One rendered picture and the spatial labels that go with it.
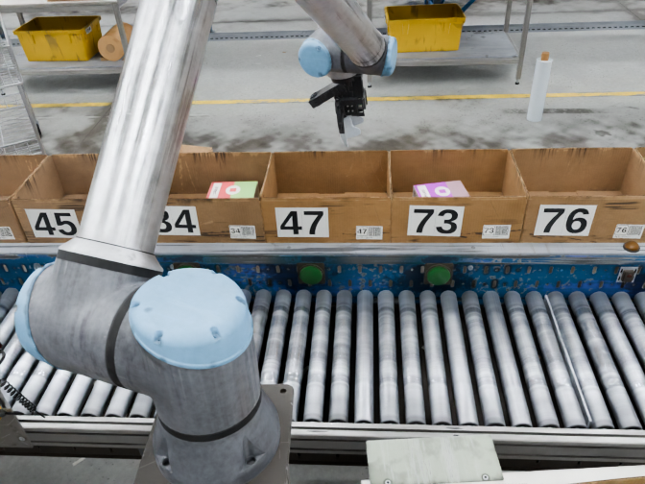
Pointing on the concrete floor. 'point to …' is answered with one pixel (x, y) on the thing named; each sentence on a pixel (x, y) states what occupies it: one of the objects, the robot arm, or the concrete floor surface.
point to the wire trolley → (17, 93)
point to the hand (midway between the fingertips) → (345, 137)
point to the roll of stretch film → (539, 87)
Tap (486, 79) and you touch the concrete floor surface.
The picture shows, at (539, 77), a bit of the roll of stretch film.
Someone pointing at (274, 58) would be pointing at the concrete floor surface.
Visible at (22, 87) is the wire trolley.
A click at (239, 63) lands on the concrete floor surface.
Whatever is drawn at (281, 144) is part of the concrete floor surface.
